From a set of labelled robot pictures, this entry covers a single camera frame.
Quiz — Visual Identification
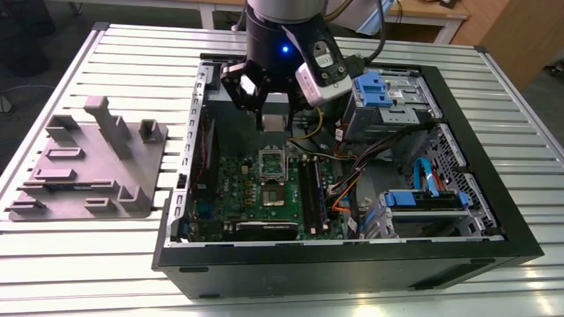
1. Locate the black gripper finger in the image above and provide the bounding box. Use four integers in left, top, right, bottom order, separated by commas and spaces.
219, 60, 267, 132
284, 76, 315, 135

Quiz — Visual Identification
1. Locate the silver CPU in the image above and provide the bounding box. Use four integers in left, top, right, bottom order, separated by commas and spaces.
262, 114, 288, 133

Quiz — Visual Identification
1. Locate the grey power supply unit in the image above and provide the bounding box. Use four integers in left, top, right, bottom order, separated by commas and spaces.
204, 69, 294, 148

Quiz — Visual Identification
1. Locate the metal socket cover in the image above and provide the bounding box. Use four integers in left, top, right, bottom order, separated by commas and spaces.
259, 145, 290, 184

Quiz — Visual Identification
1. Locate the blue disk carrier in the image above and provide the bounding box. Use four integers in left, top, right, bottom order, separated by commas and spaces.
352, 72, 394, 108

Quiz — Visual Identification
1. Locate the silver drive cage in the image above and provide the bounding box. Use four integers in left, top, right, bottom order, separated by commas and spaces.
343, 69, 444, 143

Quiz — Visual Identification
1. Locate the green motherboard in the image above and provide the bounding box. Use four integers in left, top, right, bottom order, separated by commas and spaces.
190, 145, 354, 242

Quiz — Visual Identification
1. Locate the black RAM slot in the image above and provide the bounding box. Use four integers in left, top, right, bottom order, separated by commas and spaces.
311, 157, 331, 232
298, 157, 315, 232

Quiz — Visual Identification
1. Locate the hard disk in blue carrier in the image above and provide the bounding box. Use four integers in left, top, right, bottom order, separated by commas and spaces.
383, 190, 471, 212

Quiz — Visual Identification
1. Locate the wooden desk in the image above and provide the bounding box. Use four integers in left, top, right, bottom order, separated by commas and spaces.
200, 0, 472, 46

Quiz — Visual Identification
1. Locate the grey parts rack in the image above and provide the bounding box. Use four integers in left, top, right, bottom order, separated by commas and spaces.
7, 95, 171, 222

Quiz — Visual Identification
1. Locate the black graphics card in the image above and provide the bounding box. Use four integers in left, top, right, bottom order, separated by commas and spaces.
224, 220, 299, 241

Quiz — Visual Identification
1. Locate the silver disk bay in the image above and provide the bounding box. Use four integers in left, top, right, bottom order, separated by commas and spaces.
379, 190, 486, 238

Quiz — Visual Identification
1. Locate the RAM stick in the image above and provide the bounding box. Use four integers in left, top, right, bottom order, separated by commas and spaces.
42, 180, 111, 192

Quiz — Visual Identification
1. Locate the black office chair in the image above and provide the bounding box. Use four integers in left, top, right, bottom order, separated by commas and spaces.
0, 0, 56, 79

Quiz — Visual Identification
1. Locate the black PC case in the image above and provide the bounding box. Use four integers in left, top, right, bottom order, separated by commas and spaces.
151, 52, 546, 300

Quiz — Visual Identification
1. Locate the brown wooden cabinet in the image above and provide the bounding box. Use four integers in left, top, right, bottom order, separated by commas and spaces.
454, 0, 564, 90

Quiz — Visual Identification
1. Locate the yellow wire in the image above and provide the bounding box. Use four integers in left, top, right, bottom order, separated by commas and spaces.
288, 108, 326, 142

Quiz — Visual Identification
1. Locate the black cable bundle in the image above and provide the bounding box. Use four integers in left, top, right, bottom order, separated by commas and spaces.
328, 122, 442, 195

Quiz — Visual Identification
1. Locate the black camera cable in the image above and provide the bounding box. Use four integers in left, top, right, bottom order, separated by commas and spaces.
347, 0, 390, 79

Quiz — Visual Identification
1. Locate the orange wire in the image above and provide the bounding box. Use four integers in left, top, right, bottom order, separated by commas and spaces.
330, 186, 354, 212

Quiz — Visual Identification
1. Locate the blue wire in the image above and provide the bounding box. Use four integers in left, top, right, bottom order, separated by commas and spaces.
414, 157, 442, 197

